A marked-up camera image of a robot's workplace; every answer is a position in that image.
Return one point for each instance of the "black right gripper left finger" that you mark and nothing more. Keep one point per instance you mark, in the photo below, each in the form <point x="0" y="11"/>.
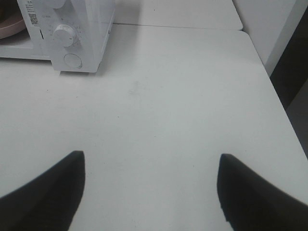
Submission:
<point x="48" y="202"/>

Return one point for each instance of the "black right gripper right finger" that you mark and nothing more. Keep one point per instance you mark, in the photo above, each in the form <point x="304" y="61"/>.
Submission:
<point x="251" y="203"/>

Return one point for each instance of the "round door release button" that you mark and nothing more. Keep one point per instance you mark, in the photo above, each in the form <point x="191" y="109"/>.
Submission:
<point x="72" y="60"/>

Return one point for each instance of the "pink round plate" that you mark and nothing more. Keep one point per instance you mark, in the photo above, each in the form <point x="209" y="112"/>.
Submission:
<point x="11" y="26"/>

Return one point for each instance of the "lower white timer knob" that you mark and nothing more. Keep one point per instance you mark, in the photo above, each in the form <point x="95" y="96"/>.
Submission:
<point x="64" y="35"/>

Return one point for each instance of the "white microwave oven body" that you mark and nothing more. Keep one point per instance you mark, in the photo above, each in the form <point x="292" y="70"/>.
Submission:
<point x="91" y="19"/>

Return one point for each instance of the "upper white power knob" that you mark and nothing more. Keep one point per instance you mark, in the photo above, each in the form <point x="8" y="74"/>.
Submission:
<point x="57" y="4"/>

